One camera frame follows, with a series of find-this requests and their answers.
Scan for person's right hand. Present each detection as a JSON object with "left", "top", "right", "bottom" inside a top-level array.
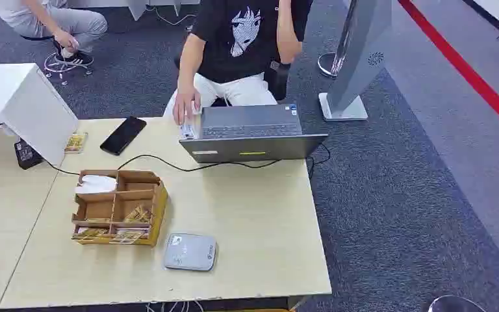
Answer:
[{"left": 172, "top": 87, "right": 202, "bottom": 126}]

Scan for small white card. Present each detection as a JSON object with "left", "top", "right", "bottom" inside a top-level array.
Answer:
[{"left": 179, "top": 122, "right": 199, "bottom": 141}]

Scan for grey laptop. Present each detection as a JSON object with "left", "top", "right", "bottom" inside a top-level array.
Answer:
[{"left": 179, "top": 103, "right": 329, "bottom": 164}]

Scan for black smartphone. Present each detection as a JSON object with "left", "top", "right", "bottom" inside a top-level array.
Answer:
[{"left": 99, "top": 116, "right": 147, "bottom": 156}]

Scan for person in black shirt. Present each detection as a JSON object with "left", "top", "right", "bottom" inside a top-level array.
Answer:
[{"left": 162, "top": 0, "right": 315, "bottom": 126}]

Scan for white furniture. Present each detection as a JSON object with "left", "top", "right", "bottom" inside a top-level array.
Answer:
[{"left": 66, "top": 0, "right": 201, "bottom": 22}]

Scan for wooden card box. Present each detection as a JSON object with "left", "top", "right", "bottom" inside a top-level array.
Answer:
[{"left": 71, "top": 169, "right": 169, "bottom": 247}]

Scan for white cloth in box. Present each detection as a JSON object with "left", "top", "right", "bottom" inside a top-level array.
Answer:
[{"left": 75, "top": 174, "right": 118, "bottom": 196}]

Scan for gold printed card stack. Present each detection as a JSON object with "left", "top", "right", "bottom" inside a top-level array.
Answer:
[
  {"left": 110, "top": 229, "right": 147, "bottom": 245},
  {"left": 122, "top": 205, "right": 152, "bottom": 224},
  {"left": 73, "top": 227, "right": 110, "bottom": 241}
]

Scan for chrome stool base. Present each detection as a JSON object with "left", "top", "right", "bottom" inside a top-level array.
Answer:
[{"left": 43, "top": 51, "right": 94, "bottom": 82}]

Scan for chrome round base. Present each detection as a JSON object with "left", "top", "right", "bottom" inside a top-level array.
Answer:
[{"left": 316, "top": 52, "right": 342, "bottom": 79}]

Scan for person in grey trousers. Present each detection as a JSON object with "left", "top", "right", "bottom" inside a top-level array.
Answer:
[{"left": 0, "top": 0, "right": 109, "bottom": 68}]

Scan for grey card reader pad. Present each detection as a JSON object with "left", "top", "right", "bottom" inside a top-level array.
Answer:
[{"left": 164, "top": 233, "right": 218, "bottom": 272}]

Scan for white monitor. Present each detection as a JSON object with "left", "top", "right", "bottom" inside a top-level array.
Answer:
[{"left": 0, "top": 63, "right": 80, "bottom": 167}]

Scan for black desk device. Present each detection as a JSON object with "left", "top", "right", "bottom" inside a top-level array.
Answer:
[{"left": 14, "top": 138, "right": 45, "bottom": 170}]

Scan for grey standing kiosk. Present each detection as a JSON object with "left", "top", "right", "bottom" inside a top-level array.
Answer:
[{"left": 318, "top": 0, "right": 393, "bottom": 123}]

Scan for red floor tape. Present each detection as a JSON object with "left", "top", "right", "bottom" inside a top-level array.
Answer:
[{"left": 398, "top": 0, "right": 499, "bottom": 142}]

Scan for chrome round object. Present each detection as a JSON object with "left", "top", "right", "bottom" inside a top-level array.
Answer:
[{"left": 428, "top": 294, "right": 488, "bottom": 312}]

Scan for black laptop cable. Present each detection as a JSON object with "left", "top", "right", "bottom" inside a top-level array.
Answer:
[{"left": 42, "top": 143, "right": 331, "bottom": 178}]

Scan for white floor cable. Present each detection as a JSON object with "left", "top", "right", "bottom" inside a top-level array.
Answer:
[{"left": 145, "top": 5, "right": 198, "bottom": 27}]

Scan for white cables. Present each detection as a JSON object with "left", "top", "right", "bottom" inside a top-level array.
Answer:
[{"left": 145, "top": 300, "right": 205, "bottom": 312}]

